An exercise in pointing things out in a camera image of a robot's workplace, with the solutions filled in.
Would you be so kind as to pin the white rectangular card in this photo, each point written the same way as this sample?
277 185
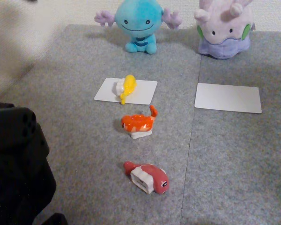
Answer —
228 98
145 92

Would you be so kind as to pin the orange shrimp sushi toy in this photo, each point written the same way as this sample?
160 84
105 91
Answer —
135 123

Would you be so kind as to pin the yellow egg sushi toy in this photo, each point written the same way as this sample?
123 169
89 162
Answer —
128 85

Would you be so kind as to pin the red tuna sushi toy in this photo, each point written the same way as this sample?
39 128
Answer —
157 175

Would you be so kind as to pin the lilac Goomy plush toy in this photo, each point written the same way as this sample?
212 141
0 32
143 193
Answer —
224 30

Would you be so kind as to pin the blue Wooper plush toy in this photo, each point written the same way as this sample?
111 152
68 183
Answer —
135 21

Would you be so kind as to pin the grey carpet mat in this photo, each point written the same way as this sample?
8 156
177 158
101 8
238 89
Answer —
84 140
236 187

